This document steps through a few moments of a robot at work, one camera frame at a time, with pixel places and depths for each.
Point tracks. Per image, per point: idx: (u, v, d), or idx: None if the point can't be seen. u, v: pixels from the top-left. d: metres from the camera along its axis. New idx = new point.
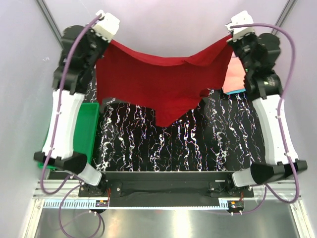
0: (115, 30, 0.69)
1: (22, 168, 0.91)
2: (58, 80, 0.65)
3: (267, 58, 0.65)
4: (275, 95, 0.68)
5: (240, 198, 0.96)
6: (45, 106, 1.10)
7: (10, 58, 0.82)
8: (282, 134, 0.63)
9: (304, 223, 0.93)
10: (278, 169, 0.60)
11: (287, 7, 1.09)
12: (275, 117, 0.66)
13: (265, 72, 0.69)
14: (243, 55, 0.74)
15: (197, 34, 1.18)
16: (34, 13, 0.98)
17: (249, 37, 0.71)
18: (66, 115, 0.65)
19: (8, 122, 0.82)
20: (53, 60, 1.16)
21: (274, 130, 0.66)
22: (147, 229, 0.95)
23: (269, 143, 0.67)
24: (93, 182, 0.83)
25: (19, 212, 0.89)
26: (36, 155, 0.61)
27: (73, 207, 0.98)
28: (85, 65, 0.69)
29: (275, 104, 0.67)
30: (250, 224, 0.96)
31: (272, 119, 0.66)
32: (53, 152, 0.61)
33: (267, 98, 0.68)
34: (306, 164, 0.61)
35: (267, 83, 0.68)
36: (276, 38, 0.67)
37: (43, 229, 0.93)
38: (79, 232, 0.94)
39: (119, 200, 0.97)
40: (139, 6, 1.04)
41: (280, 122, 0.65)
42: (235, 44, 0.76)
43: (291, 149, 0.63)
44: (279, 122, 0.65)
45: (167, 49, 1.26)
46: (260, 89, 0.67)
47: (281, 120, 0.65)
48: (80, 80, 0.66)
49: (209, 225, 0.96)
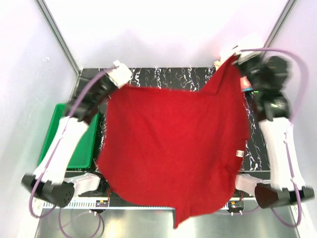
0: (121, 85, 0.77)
1: (22, 168, 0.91)
2: (67, 110, 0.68)
3: (275, 82, 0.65)
4: (284, 119, 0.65)
5: (240, 198, 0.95)
6: (45, 107, 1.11)
7: (10, 58, 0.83)
8: (290, 160, 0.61)
9: (305, 222, 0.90)
10: (281, 197, 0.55)
11: (285, 11, 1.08)
12: (283, 142, 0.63)
13: (274, 94, 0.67)
14: (251, 77, 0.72)
15: (196, 35, 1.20)
16: (34, 15, 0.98)
17: (255, 60, 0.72)
18: (66, 144, 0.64)
19: (7, 121, 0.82)
20: (54, 61, 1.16)
21: (283, 162, 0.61)
22: (147, 229, 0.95)
23: (274, 165, 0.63)
24: (91, 188, 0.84)
25: (19, 213, 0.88)
26: (24, 178, 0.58)
27: (71, 207, 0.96)
28: (94, 101, 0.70)
29: (283, 128, 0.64)
30: (250, 224, 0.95)
31: (280, 144, 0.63)
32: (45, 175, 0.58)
33: (274, 121, 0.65)
34: (312, 193, 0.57)
35: (276, 105, 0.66)
36: (286, 62, 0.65)
37: (43, 229, 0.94)
38: (81, 230, 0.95)
39: (122, 200, 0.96)
40: (139, 7, 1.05)
41: (287, 147, 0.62)
42: (241, 67, 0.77)
43: (298, 175, 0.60)
44: (286, 148, 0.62)
45: (167, 48, 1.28)
46: (267, 112, 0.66)
47: (287, 143, 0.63)
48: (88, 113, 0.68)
49: (209, 225, 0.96)
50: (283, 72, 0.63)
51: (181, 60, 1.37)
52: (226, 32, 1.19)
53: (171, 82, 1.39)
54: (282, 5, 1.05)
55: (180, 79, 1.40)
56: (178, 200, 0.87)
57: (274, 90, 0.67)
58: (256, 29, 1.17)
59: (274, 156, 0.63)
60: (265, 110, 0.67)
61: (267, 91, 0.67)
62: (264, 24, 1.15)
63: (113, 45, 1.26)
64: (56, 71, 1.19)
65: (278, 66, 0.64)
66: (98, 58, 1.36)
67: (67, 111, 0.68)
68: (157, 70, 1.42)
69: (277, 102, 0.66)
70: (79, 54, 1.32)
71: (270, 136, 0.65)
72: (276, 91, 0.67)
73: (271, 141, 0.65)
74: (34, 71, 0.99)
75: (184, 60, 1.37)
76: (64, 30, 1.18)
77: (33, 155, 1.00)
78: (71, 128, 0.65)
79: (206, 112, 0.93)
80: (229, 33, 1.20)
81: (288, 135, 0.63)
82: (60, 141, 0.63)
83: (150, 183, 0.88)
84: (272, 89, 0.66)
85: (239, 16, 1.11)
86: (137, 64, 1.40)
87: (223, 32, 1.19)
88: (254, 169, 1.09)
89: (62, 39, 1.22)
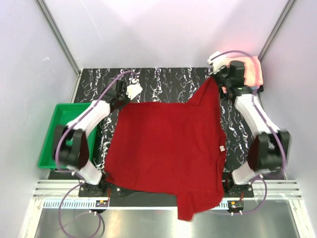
0: (133, 95, 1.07)
1: (22, 168, 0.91)
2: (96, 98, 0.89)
3: (237, 72, 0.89)
4: (248, 94, 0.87)
5: (240, 198, 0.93)
6: (45, 107, 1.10)
7: (9, 58, 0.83)
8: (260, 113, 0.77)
9: (304, 222, 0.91)
10: (262, 139, 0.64)
11: (284, 11, 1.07)
12: (252, 105, 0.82)
13: (239, 83, 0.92)
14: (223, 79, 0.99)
15: (196, 35, 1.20)
16: (35, 15, 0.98)
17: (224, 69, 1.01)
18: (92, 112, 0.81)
19: (7, 121, 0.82)
20: (54, 62, 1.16)
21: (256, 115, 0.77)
22: (147, 229, 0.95)
23: (253, 123, 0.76)
24: (94, 181, 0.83)
25: (19, 213, 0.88)
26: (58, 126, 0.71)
27: (73, 207, 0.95)
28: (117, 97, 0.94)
29: (249, 99, 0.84)
30: (249, 224, 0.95)
31: (250, 106, 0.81)
32: (76, 126, 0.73)
33: (242, 96, 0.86)
34: (290, 135, 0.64)
35: (241, 89, 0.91)
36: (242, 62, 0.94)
37: (43, 229, 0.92)
38: (81, 230, 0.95)
39: (120, 200, 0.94)
40: (139, 6, 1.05)
41: (256, 106, 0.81)
42: (216, 76, 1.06)
43: (272, 123, 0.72)
44: (255, 108, 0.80)
45: (167, 47, 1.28)
46: (236, 90, 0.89)
47: (256, 107, 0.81)
48: (112, 104, 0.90)
49: (209, 225, 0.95)
50: (240, 67, 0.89)
51: (181, 60, 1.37)
52: (226, 32, 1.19)
53: (171, 82, 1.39)
54: (281, 5, 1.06)
55: (180, 79, 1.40)
56: (177, 188, 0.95)
57: (237, 83, 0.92)
58: (256, 29, 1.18)
59: (250, 114, 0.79)
60: (235, 95, 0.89)
61: (232, 82, 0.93)
62: (264, 24, 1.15)
63: (113, 44, 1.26)
64: (56, 71, 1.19)
65: (236, 63, 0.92)
66: (98, 58, 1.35)
67: None
68: (157, 70, 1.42)
69: (241, 89, 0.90)
70: (79, 53, 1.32)
71: (245, 106, 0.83)
72: (239, 83, 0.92)
73: (247, 111, 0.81)
74: (34, 71, 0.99)
75: (184, 60, 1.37)
76: (64, 31, 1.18)
77: (33, 155, 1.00)
78: (99, 106, 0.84)
79: (193, 119, 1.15)
80: (229, 33, 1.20)
81: (256, 103, 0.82)
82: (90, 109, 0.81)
83: (153, 172, 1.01)
84: (236, 80, 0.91)
85: (239, 17, 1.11)
86: (137, 64, 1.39)
87: (223, 32, 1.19)
88: None
89: (62, 39, 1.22)
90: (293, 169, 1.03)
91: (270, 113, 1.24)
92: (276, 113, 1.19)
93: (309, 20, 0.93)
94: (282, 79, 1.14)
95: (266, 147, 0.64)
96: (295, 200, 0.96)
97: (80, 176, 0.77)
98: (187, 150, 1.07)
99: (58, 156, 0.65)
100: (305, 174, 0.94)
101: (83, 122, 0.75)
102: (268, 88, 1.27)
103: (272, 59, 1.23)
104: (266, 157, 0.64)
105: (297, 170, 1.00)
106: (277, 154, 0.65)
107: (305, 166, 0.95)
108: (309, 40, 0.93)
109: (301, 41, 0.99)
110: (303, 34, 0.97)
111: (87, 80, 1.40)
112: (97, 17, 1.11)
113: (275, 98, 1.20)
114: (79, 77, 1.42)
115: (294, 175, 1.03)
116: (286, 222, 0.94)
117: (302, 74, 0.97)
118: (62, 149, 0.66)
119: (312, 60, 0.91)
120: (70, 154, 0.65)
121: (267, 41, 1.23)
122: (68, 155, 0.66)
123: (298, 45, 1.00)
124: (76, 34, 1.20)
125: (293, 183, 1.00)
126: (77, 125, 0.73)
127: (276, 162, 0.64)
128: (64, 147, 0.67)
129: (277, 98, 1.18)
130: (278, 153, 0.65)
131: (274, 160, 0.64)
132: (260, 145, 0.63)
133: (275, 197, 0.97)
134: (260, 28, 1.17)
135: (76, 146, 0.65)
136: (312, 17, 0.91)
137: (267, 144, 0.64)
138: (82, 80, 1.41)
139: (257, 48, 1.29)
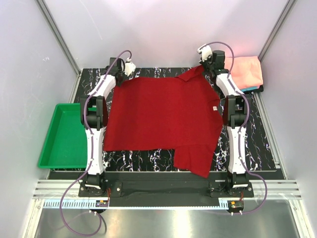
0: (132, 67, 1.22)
1: (22, 168, 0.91)
2: (114, 73, 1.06)
3: (217, 59, 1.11)
4: (224, 74, 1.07)
5: (239, 198, 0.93)
6: (45, 106, 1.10)
7: (9, 58, 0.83)
8: (230, 82, 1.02)
9: (304, 222, 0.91)
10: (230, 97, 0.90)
11: (285, 10, 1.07)
12: (227, 79, 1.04)
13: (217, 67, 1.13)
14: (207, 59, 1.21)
15: (196, 35, 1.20)
16: (35, 14, 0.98)
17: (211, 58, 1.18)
18: (104, 86, 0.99)
19: (6, 120, 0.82)
20: (54, 61, 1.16)
21: (228, 84, 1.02)
22: (147, 229, 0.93)
23: (229, 89, 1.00)
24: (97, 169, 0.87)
25: (19, 214, 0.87)
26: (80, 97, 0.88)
27: (79, 207, 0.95)
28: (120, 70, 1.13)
29: (225, 77, 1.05)
30: (250, 225, 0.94)
31: (225, 80, 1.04)
32: (96, 93, 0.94)
33: (221, 75, 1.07)
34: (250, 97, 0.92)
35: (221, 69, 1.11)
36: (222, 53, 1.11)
37: (43, 229, 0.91)
38: (83, 229, 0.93)
39: (120, 200, 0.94)
40: (138, 6, 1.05)
41: (230, 81, 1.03)
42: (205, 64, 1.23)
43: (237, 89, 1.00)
44: (229, 82, 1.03)
45: (167, 47, 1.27)
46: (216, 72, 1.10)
47: (230, 81, 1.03)
48: (117, 76, 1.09)
49: (209, 225, 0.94)
50: (220, 53, 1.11)
51: (181, 60, 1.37)
52: (226, 32, 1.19)
53: None
54: (281, 5, 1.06)
55: None
56: (176, 143, 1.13)
57: (218, 66, 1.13)
58: (257, 29, 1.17)
59: (226, 83, 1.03)
60: (215, 75, 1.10)
61: (214, 65, 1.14)
62: (264, 24, 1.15)
63: (113, 44, 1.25)
64: (57, 71, 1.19)
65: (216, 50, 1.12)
66: (98, 58, 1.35)
67: (113, 73, 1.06)
68: (157, 70, 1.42)
69: (221, 70, 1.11)
70: (79, 54, 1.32)
71: (221, 80, 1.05)
72: (220, 65, 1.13)
73: (223, 84, 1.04)
74: (34, 71, 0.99)
75: (184, 61, 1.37)
76: (65, 31, 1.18)
77: (34, 155, 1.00)
78: (109, 78, 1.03)
79: (186, 91, 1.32)
80: (229, 33, 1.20)
81: (230, 78, 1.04)
82: (102, 82, 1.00)
83: (148, 139, 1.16)
84: (217, 64, 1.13)
85: (239, 16, 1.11)
86: (137, 64, 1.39)
87: (223, 31, 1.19)
88: (255, 169, 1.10)
89: (62, 39, 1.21)
90: (293, 169, 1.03)
91: (271, 113, 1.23)
92: (276, 112, 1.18)
93: (309, 19, 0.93)
94: (282, 79, 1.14)
95: (233, 102, 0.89)
96: (295, 200, 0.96)
97: (91, 148, 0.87)
98: (182, 117, 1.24)
99: (87, 120, 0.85)
100: (305, 174, 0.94)
101: (100, 90, 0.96)
102: (268, 88, 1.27)
103: (271, 59, 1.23)
104: (234, 114, 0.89)
105: (297, 170, 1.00)
106: (243, 113, 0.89)
107: (305, 166, 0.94)
108: (309, 40, 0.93)
109: (301, 40, 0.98)
110: (303, 34, 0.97)
111: (87, 81, 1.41)
112: (97, 16, 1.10)
113: (275, 98, 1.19)
114: (79, 77, 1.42)
115: (294, 175, 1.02)
116: (286, 223, 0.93)
117: (303, 74, 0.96)
118: (88, 114, 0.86)
119: (311, 61, 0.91)
120: (96, 117, 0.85)
121: (267, 41, 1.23)
122: (95, 118, 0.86)
123: (298, 45, 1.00)
124: (76, 33, 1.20)
125: (293, 183, 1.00)
126: (96, 93, 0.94)
127: (241, 118, 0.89)
128: (88, 112, 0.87)
129: (277, 98, 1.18)
130: (243, 112, 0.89)
131: (239, 117, 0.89)
132: (229, 103, 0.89)
133: (275, 197, 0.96)
134: (261, 28, 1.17)
135: (99, 109, 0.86)
136: (312, 17, 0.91)
137: (234, 103, 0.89)
138: (82, 80, 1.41)
139: (257, 48, 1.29)
